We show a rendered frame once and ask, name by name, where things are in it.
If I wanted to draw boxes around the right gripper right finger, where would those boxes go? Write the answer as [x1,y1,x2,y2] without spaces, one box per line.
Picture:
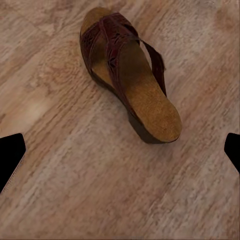
[224,133,240,173]

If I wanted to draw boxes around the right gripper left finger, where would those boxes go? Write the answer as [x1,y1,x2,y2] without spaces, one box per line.
[0,133,26,193]

